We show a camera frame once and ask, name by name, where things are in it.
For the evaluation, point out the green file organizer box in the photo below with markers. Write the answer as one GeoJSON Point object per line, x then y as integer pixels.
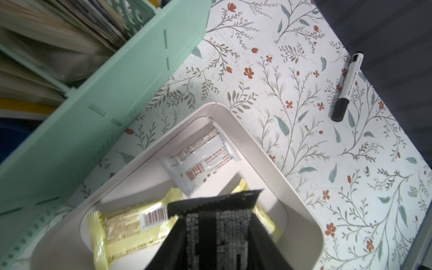
{"type": "Point", "coordinates": [47, 167]}

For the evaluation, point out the white cookie storage box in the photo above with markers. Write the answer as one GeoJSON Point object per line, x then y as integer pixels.
{"type": "Point", "coordinates": [68, 246]}

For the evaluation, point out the black cookie packet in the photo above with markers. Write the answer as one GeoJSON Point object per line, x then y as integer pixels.
{"type": "Point", "coordinates": [211, 233]}

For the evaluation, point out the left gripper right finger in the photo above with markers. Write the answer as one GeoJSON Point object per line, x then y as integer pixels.
{"type": "Point", "coordinates": [262, 252]}

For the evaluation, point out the black marker pen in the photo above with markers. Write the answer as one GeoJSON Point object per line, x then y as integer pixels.
{"type": "Point", "coordinates": [343, 100]}

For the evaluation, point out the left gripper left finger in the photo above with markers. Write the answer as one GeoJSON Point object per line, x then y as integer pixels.
{"type": "Point", "coordinates": [165, 249]}

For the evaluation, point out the white packet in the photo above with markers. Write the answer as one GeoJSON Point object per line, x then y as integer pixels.
{"type": "Point", "coordinates": [196, 163]}

